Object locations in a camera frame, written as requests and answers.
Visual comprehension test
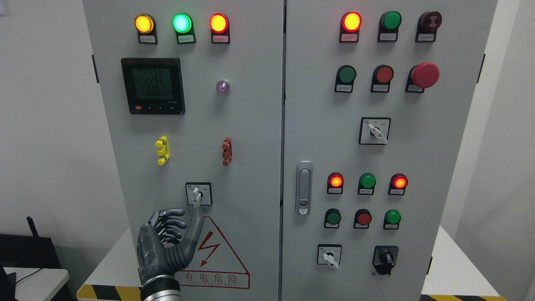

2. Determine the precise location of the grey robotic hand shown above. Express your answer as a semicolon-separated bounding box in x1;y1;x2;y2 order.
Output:
136;206;204;285

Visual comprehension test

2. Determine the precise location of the door rotary selector switch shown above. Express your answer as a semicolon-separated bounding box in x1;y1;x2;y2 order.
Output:
185;182;213;206

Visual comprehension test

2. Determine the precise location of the green lit indicator light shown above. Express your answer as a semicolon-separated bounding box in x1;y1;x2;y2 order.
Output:
172;13;196;44

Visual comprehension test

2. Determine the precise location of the red electrical hazard warning sticker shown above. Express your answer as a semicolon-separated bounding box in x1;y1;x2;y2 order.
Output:
176;217;250;289

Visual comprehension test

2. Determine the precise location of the yellow terminal connector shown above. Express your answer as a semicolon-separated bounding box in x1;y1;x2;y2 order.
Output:
155;136;170;166

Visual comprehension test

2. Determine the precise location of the small white table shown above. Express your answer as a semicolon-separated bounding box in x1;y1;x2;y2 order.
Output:
4;267;69;301

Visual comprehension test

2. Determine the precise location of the red terminal connector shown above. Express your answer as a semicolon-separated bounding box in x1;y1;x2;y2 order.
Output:
222;137;233;166

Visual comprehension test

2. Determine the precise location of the black device with antenna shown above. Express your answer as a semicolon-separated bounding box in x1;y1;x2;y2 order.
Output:
0;216;72;301

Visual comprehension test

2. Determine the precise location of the black digital power meter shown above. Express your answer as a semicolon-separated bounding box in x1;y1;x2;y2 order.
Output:
121;57;186;115

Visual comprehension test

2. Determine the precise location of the green push button lower left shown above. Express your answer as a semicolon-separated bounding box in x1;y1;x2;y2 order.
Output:
324;208;341;229

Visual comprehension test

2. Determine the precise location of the small clear purple lamp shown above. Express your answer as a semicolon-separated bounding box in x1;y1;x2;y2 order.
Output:
215;79;231;95

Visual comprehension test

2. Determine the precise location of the red lit indicator lower left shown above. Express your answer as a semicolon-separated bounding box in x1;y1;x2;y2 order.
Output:
327;173;344;194

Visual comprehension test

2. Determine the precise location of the red lit indicator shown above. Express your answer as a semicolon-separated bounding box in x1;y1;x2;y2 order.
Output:
388;173;408;196
339;11;362;43
327;173;344;194

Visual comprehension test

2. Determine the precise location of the grey electrical control cabinet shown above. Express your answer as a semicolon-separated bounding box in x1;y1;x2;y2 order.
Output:
83;0;497;301

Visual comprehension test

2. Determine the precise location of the red push button lower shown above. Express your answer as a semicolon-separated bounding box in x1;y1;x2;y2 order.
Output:
353;208;372;229

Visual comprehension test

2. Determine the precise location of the red push button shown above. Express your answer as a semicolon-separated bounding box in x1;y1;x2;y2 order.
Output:
370;64;394;93
353;208;372;229

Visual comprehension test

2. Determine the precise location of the green indicator lower middle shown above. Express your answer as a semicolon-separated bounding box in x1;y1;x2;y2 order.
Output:
357;173;377;196

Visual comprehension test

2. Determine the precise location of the yellow indicator light top left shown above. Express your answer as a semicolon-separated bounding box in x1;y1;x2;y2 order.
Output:
135;13;158;44

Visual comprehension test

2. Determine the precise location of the bright green push button lower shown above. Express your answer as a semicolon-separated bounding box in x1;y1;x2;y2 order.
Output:
383;209;401;230

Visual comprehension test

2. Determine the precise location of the red-orange indicator light left door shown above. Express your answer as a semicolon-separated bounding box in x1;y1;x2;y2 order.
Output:
209;12;230;44

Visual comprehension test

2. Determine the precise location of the red lit indicator lower right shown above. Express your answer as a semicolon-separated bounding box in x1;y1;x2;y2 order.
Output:
388;173;408;196

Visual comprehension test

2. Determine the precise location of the green push button upper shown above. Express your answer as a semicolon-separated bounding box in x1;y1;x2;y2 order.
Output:
334;65;356;93

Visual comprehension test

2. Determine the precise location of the red push button upper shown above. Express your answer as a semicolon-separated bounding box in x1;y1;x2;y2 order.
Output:
370;64;394;93

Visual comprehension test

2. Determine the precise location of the white platform with hazard stripes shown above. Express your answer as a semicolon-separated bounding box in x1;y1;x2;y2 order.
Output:
76;227;504;301

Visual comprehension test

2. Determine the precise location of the red lit indicator top right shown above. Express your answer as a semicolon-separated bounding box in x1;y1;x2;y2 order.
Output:
339;11;362;43

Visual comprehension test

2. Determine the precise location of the red emergency stop mushroom button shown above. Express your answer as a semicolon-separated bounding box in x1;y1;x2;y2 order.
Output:
405;62;440;94

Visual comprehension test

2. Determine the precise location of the green indicator top right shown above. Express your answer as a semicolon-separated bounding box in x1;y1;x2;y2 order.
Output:
377;11;403;42

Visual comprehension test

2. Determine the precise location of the dark red buzzer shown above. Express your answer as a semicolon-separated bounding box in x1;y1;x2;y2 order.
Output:
415;11;443;43

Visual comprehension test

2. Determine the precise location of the silver door latch handle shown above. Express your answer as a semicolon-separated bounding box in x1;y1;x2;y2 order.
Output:
296;161;313;216

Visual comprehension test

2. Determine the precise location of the lower white rotary selector switch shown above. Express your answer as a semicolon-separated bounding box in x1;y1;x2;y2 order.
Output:
317;244;342;270

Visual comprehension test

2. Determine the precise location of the black rotary knob switch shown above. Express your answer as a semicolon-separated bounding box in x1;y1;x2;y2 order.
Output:
372;245;399;275

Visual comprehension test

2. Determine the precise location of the upper right rotary selector switch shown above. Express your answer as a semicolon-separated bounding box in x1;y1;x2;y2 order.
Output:
359;117;391;145

